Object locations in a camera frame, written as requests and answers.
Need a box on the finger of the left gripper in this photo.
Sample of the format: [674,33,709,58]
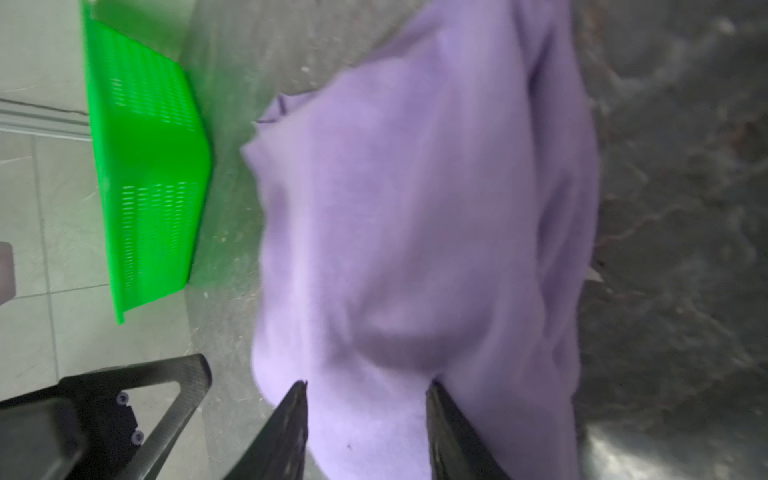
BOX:
[59,354,212,479]

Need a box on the green plastic basket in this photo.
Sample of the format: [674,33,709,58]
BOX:
[81,1,211,324]

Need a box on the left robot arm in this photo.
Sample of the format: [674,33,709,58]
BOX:
[1,354,212,479]

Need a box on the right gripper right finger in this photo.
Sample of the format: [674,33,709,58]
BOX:
[426,381,510,480]

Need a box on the purple t-shirt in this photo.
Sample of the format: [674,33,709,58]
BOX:
[243,1,599,479]

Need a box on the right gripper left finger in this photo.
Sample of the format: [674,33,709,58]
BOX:
[224,381,308,480]

